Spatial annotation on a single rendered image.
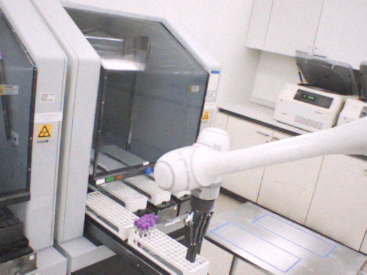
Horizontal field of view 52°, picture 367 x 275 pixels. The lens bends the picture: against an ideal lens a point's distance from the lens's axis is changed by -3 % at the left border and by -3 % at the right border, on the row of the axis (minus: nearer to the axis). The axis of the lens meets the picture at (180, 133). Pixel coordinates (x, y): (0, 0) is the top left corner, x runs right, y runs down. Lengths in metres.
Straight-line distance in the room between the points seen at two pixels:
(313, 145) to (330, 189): 2.52
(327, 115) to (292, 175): 0.63
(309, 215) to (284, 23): 1.81
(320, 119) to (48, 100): 2.57
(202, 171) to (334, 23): 2.93
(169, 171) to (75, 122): 0.52
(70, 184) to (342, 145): 0.93
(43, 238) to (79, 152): 0.34
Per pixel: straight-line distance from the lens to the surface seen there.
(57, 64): 1.28
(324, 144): 0.99
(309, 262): 1.60
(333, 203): 3.52
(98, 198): 1.64
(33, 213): 1.42
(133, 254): 1.41
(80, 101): 1.36
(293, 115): 3.54
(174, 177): 0.95
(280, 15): 3.97
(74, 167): 1.43
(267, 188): 3.76
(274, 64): 4.33
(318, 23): 3.80
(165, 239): 1.41
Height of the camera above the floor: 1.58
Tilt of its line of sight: 15 degrees down
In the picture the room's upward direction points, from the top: 10 degrees clockwise
